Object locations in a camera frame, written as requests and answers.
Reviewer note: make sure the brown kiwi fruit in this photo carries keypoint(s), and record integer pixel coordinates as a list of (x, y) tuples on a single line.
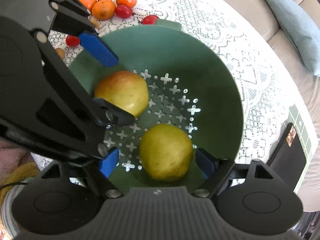
[(95, 23)]

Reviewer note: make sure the green plastic colander bowl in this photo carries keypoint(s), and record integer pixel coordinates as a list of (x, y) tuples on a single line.
[(189, 87)]

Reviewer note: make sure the beige sofa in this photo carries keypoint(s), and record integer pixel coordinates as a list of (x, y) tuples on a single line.
[(296, 84)]

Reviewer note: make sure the orange mandarin small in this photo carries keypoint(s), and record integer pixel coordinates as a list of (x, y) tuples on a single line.
[(88, 3)]

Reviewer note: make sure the green grid table mat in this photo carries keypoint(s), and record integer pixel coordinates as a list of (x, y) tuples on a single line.
[(302, 131)]

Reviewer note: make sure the red cherry tomato right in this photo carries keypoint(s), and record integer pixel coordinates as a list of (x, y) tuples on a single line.
[(150, 20)]

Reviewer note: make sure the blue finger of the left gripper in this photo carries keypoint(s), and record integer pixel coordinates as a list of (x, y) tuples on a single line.
[(92, 43)]

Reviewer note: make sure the large orange mandarin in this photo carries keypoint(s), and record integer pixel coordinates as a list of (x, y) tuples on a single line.
[(103, 9)]

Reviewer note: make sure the red-yellow apple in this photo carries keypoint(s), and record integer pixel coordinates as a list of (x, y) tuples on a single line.
[(126, 90)]

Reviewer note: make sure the light blue cushion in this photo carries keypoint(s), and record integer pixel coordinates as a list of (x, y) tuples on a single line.
[(300, 29)]

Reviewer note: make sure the black notebook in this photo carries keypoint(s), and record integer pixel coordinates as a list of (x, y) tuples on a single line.
[(288, 159)]

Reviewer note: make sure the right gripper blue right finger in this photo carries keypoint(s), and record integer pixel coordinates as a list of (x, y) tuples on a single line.
[(216, 172)]

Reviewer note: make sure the red cherry tomato front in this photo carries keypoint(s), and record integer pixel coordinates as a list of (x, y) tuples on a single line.
[(72, 41)]

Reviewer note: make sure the white lace tablecloth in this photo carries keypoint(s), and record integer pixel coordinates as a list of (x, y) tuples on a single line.
[(263, 126)]

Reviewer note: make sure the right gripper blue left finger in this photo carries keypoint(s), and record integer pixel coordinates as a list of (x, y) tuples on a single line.
[(98, 172)]

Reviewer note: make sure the green-yellow pear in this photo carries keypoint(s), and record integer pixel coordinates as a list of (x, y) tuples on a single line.
[(166, 152)]

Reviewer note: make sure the brown kiwi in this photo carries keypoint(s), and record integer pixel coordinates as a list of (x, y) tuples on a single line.
[(60, 52)]

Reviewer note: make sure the red cherry tomato middle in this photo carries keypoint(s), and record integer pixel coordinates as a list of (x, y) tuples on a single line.
[(123, 11)]

